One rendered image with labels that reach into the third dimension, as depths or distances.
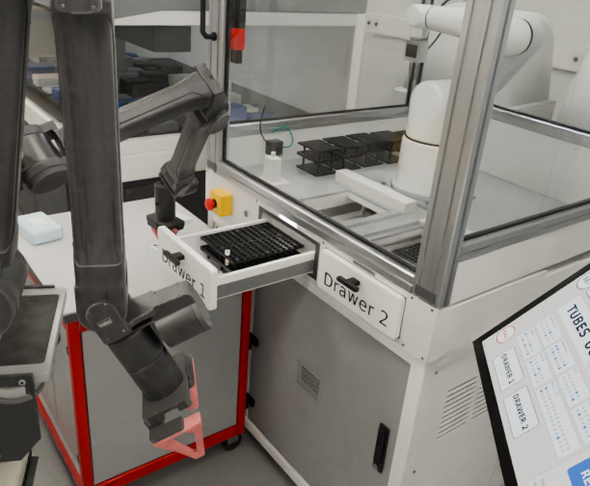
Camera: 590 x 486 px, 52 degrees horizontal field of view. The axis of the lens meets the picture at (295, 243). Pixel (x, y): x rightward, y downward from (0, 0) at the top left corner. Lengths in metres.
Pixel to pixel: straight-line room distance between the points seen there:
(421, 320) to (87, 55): 0.97
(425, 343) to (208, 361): 0.79
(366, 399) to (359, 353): 0.13
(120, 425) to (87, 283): 1.22
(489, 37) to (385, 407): 0.92
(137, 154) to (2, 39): 1.69
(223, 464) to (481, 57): 1.60
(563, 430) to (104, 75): 0.75
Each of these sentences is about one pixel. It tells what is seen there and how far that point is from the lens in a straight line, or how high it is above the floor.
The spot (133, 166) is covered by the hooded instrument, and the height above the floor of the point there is 0.86.
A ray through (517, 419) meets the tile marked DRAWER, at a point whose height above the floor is 1.00.
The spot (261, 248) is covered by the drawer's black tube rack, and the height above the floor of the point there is 0.90.
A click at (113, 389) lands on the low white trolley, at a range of 1.84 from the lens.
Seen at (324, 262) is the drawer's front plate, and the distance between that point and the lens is 1.58.
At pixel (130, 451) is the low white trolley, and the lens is 2.02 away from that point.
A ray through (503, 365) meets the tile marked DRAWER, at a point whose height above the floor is 1.00.
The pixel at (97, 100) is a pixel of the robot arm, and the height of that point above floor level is 1.46.
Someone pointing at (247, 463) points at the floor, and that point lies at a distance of 2.26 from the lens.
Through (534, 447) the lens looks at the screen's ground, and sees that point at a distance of 0.98.
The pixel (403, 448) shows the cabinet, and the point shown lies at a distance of 1.61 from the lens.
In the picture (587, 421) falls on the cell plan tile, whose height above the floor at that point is 1.07.
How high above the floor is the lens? 1.62
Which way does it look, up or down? 25 degrees down
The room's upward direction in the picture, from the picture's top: 5 degrees clockwise
